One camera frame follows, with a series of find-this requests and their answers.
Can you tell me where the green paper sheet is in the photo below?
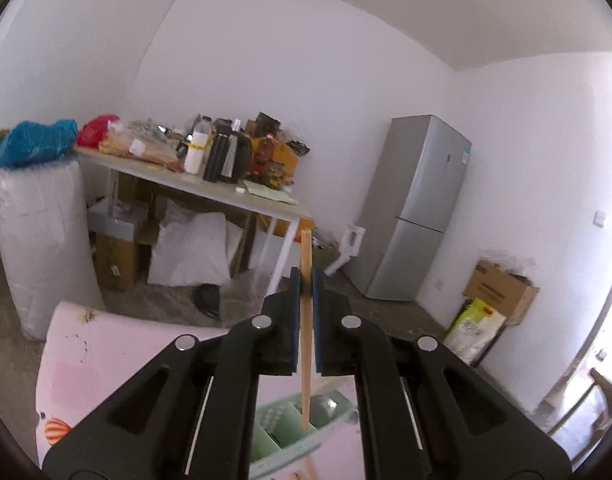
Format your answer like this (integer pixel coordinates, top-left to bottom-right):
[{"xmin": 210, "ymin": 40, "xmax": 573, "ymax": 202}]
[{"xmin": 243, "ymin": 180, "xmax": 299, "ymax": 206}]

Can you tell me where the silver refrigerator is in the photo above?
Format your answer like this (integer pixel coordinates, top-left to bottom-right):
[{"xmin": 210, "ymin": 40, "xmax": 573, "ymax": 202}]
[{"xmin": 342, "ymin": 115, "xmax": 473, "ymax": 302}]

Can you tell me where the black floor object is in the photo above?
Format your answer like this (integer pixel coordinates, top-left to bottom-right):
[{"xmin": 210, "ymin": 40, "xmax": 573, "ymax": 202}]
[{"xmin": 193, "ymin": 284, "xmax": 221, "ymax": 318}]

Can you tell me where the black steel electric kettle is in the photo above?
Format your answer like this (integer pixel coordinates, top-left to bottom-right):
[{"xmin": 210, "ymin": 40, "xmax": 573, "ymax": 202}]
[{"xmin": 218, "ymin": 130, "xmax": 254, "ymax": 184}]

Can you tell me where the blue plastic bag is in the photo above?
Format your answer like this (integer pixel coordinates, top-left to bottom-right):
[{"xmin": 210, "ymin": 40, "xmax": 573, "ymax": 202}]
[{"xmin": 0, "ymin": 119, "xmax": 79, "ymax": 168}]

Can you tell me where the dark carton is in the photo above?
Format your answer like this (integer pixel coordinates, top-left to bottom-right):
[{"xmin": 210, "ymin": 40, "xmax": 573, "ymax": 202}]
[{"xmin": 256, "ymin": 111, "xmax": 281, "ymax": 138}]

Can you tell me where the white handheld vacuum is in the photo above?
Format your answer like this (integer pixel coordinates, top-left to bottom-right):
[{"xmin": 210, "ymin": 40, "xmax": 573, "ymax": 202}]
[{"xmin": 323, "ymin": 225, "xmax": 367, "ymax": 276}]

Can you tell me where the clear bag of bread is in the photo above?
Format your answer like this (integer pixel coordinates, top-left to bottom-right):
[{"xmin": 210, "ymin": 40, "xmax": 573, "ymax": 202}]
[{"xmin": 98, "ymin": 119, "xmax": 187, "ymax": 171}]

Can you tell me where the white pillow bag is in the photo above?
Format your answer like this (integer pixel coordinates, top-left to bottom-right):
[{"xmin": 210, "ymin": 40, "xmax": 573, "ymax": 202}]
[{"xmin": 148, "ymin": 199, "xmax": 241, "ymax": 288}]

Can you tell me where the large white sack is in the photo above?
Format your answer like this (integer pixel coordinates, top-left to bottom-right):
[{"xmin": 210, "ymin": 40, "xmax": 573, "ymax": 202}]
[{"xmin": 0, "ymin": 157, "xmax": 104, "ymax": 343}]

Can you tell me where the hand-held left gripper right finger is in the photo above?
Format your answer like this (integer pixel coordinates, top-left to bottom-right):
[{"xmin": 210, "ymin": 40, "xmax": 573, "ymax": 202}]
[{"xmin": 311, "ymin": 268, "xmax": 572, "ymax": 480}]

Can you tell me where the wooden chair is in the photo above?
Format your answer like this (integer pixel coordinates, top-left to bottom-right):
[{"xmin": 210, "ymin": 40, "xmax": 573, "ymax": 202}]
[{"xmin": 548, "ymin": 365, "xmax": 612, "ymax": 436}]

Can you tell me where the small cardboard box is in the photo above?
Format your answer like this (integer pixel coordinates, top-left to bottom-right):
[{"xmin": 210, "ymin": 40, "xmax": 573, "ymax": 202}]
[{"xmin": 94, "ymin": 232, "xmax": 139, "ymax": 291}]

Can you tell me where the yellow snack bag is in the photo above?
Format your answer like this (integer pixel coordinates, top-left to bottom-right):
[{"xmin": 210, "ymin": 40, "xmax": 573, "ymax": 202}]
[{"xmin": 258, "ymin": 135, "xmax": 299, "ymax": 177}]

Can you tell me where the wooden chopstick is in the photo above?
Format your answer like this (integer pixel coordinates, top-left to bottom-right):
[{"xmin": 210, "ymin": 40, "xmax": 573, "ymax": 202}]
[{"xmin": 299, "ymin": 228, "xmax": 314, "ymax": 431}]

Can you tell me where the black thermos flask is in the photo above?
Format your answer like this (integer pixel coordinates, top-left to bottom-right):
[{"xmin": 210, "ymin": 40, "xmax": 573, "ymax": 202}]
[{"xmin": 203, "ymin": 132, "xmax": 231, "ymax": 183}]

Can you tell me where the red plastic bag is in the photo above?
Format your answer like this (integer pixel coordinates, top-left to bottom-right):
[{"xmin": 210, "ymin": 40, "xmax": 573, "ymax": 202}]
[{"xmin": 76, "ymin": 115, "xmax": 120, "ymax": 148}]

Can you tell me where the yellow white rice bag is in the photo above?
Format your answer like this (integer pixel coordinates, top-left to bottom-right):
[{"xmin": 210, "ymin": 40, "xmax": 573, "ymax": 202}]
[{"xmin": 442, "ymin": 298, "xmax": 508, "ymax": 367}]

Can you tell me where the mint green utensil holder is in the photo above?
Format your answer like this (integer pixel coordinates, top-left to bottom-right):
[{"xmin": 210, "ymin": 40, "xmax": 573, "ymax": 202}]
[{"xmin": 249, "ymin": 390, "xmax": 359, "ymax": 478}]

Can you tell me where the white side table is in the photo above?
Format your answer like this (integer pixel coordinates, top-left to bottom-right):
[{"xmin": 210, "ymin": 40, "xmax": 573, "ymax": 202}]
[{"xmin": 76, "ymin": 147, "xmax": 314, "ymax": 301}]

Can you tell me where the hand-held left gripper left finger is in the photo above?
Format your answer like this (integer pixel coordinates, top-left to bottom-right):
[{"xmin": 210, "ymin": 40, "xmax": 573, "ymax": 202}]
[{"xmin": 42, "ymin": 267, "xmax": 303, "ymax": 480}]

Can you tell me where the brown oil bottle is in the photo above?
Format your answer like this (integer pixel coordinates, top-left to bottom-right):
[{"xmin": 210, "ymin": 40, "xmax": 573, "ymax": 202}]
[{"xmin": 251, "ymin": 134, "xmax": 277, "ymax": 173}]

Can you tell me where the white plastic bottle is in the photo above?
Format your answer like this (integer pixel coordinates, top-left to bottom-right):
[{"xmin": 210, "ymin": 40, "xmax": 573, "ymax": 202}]
[{"xmin": 184, "ymin": 119, "xmax": 211, "ymax": 175}]

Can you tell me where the pink printed tablecloth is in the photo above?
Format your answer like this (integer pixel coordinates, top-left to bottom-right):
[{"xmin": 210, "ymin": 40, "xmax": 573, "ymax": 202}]
[{"xmin": 36, "ymin": 301, "xmax": 367, "ymax": 480}]

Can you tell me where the brown cardboard box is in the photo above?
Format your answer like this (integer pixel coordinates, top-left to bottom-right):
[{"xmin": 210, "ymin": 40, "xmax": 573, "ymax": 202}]
[{"xmin": 462, "ymin": 259, "xmax": 541, "ymax": 326}]

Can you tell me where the grey box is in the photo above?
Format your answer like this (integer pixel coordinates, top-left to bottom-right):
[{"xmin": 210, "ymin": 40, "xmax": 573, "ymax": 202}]
[{"xmin": 88, "ymin": 202, "xmax": 149, "ymax": 241}]

